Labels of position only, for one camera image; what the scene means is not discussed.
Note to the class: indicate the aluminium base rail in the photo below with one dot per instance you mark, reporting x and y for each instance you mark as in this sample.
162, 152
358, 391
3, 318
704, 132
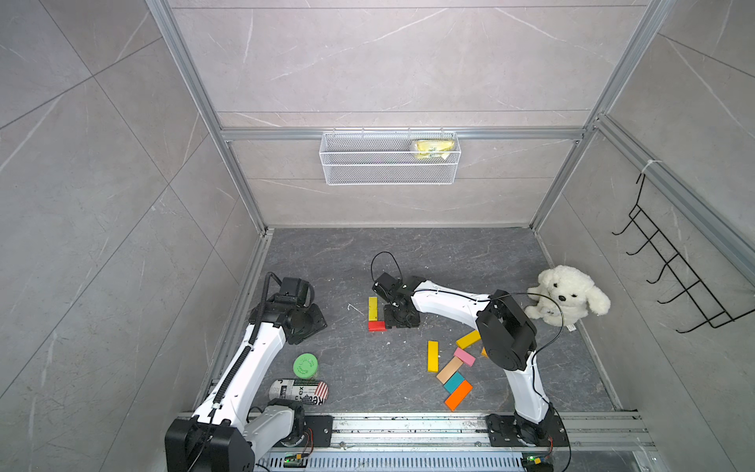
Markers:
460, 442

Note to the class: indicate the yellow block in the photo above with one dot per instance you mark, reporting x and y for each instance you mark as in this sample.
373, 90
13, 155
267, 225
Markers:
373, 311
433, 356
468, 340

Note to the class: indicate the red block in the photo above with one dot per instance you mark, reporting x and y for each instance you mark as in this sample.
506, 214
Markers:
377, 326

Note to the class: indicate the pink block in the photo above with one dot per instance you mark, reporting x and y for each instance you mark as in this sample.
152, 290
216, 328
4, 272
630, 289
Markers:
464, 356

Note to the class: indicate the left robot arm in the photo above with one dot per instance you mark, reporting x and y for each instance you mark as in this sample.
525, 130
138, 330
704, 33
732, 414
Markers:
220, 435

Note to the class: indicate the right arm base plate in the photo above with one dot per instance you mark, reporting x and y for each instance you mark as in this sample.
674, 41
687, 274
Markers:
513, 430

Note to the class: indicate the yellow item in basket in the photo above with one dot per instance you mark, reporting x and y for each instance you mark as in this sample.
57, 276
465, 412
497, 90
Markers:
433, 149

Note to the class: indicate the white plush dog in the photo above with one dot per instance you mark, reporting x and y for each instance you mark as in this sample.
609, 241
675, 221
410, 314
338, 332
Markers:
564, 296

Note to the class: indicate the yellow block tilted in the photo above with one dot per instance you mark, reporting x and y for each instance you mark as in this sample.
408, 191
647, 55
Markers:
468, 340

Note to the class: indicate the teal block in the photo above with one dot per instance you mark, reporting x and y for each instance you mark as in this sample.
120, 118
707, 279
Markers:
454, 382

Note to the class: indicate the green lid jar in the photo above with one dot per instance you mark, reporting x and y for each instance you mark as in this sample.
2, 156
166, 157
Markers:
306, 366

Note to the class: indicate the white wire basket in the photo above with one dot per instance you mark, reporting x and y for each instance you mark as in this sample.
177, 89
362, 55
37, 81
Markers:
384, 158

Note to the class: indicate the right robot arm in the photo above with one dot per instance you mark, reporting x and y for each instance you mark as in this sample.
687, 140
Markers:
507, 335

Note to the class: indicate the printed can lying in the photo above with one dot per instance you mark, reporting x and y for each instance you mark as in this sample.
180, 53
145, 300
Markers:
308, 392

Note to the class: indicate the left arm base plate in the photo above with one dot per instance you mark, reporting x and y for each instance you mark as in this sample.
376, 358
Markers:
317, 432

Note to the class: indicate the black wall hook rack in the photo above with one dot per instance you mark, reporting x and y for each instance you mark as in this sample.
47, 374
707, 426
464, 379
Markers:
707, 308

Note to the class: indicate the orange block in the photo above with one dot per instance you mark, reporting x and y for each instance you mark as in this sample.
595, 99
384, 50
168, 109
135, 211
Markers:
459, 394

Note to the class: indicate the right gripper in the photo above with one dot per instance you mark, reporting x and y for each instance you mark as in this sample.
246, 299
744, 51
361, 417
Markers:
412, 322

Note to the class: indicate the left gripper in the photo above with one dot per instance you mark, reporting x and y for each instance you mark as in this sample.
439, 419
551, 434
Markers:
318, 323

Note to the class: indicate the tan wooden block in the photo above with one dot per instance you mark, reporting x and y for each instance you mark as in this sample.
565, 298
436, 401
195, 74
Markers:
449, 370

